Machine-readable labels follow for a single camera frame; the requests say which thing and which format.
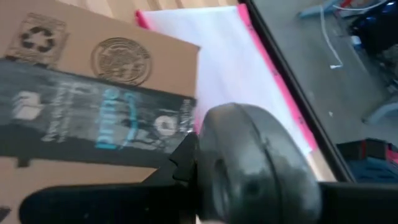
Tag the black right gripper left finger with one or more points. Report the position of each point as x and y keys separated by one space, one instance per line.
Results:
x=230 y=174

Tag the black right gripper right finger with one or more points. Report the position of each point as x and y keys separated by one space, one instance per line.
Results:
x=295 y=186

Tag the brown cardboard shipping box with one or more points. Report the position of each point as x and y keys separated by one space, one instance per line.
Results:
x=168 y=62

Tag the black printed packing tape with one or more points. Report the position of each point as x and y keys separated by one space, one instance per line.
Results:
x=77 y=130

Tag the black and red tool case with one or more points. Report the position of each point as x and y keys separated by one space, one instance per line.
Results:
x=370 y=161

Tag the white pouch with pink edges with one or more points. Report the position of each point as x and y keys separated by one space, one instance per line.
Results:
x=230 y=62

